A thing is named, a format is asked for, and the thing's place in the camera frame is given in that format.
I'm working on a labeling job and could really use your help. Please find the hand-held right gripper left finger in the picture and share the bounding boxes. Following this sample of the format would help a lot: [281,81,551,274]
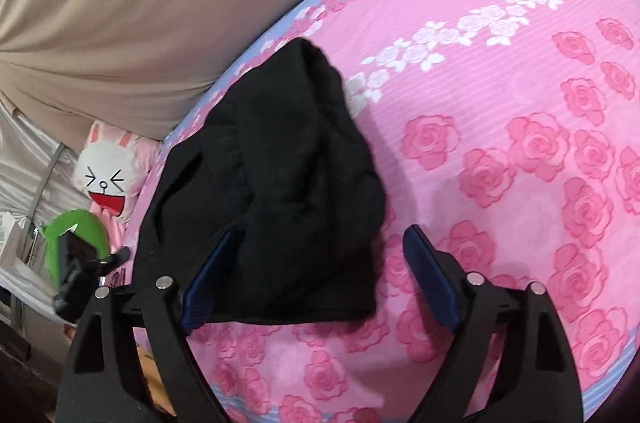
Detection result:
[56,230,246,423]

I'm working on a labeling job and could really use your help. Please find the dark wooden furniture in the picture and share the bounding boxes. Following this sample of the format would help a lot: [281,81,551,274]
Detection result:
[0,318,63,423]

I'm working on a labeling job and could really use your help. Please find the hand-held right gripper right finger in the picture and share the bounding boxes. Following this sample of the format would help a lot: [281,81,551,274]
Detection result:
[402,224,586,423]

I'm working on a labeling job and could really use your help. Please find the pink floral bed sheet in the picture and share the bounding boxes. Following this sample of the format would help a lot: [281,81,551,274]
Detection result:
[107,0,640,423]

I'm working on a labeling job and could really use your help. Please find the white sheer cloth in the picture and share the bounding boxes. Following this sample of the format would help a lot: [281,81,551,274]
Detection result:
[0,100,86,224]

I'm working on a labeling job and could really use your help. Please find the grey metal rod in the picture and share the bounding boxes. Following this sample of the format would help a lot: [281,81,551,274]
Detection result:
[27,142,67,229]

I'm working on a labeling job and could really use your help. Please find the black pants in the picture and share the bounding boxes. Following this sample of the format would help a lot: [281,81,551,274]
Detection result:
[131,37,388,329]

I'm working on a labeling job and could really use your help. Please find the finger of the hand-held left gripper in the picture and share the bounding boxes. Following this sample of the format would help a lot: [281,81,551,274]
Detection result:
[102,248,132,276]

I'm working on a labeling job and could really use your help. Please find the white bunny face pillow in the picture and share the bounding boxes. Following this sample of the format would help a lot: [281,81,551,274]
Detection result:
[72,120,166,251]

